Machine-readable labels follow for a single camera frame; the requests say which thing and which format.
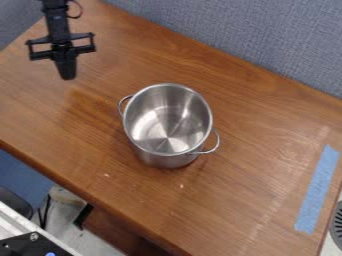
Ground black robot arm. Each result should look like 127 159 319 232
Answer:
26 0 96 80

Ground black device bottom left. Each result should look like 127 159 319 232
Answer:
0 232 74 256

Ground dark fan grille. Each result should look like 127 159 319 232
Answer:
330 201 342 250

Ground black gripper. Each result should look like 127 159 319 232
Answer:
26 16 96 80

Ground stainless steel pot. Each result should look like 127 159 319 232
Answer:
118 82 221 169

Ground blue tape strip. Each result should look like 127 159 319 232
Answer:
294 145 341 235

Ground black round chair base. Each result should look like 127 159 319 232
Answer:
0 186 34 219

